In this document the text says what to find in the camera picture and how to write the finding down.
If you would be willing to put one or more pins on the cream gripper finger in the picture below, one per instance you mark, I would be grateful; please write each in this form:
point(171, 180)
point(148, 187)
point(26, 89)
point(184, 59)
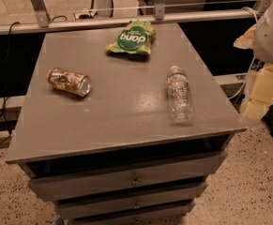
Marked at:
point(260, 99)
point(245, 41)

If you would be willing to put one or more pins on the orange soda can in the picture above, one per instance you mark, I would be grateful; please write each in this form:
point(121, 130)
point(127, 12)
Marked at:
point(68, 81)

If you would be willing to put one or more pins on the clear plastic water bottle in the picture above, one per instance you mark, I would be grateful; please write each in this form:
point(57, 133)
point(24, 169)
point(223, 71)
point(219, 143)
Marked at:
point(179, 96)

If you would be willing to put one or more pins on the green snack bag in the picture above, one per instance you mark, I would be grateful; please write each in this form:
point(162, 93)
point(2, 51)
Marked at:
point(136, 38)

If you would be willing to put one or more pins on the power strip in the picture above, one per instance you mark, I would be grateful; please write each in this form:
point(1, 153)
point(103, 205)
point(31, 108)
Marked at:
point(84, 16)

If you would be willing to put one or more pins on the grey drawer cabinet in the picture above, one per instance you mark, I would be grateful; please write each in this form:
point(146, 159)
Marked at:
point(115, 156)

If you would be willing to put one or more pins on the grey metal railing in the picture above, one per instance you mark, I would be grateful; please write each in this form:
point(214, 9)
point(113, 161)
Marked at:
point(46, 16)

